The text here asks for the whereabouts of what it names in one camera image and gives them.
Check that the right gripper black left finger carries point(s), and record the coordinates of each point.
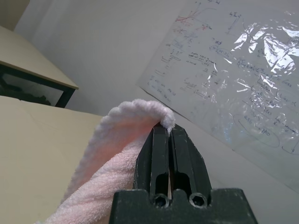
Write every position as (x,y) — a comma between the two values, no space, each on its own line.
(158,158)

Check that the beige black-framed side table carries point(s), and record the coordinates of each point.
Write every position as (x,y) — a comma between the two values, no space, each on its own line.
(28,60)

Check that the written whiteboard sheet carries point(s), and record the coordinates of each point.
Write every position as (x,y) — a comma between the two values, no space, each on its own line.
(233,70)

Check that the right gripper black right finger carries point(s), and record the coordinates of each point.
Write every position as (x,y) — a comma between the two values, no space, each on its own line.
(187,161)

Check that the pink terry towel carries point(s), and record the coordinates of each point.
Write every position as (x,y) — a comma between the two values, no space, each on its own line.
(105,175)

